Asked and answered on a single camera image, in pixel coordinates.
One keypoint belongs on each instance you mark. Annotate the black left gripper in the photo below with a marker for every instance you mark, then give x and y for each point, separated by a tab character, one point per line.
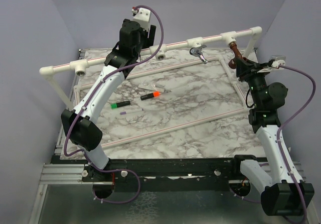
149	40

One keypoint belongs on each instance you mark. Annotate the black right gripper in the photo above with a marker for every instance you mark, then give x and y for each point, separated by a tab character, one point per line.
246	70

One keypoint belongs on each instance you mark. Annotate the brown faucet chrome knob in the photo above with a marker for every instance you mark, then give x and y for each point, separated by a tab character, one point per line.
237	54

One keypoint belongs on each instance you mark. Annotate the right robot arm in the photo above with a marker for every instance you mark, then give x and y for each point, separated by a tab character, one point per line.
283	192

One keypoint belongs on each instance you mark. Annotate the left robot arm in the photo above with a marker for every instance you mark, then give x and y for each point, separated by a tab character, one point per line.
79	124

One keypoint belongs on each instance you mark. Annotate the clear plastic bag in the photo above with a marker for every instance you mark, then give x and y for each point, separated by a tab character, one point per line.
152	87

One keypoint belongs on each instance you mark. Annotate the grey chrome lever faucet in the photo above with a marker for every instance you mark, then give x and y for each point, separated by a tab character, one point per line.
197	52

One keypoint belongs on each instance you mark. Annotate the orange capped black marker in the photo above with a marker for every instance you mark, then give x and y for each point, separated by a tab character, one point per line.
150	95

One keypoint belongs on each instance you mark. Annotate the green capped black marker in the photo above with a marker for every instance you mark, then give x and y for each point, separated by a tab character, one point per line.
120	104

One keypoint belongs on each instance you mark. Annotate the purple capped white pen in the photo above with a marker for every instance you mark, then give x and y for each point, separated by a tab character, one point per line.
131	111

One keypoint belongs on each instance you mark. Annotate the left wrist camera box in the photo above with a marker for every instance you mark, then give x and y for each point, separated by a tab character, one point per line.
141	16

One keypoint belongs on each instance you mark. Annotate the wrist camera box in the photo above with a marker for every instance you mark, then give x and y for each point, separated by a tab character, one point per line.
141	16
276	61

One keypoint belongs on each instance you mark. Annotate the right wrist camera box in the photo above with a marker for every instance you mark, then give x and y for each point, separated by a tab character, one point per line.
276	61

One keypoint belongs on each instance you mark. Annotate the white PVC pipe frame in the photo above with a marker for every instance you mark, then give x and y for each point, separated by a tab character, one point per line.
81	65

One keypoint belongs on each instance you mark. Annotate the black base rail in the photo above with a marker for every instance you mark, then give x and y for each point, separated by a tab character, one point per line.
156	175

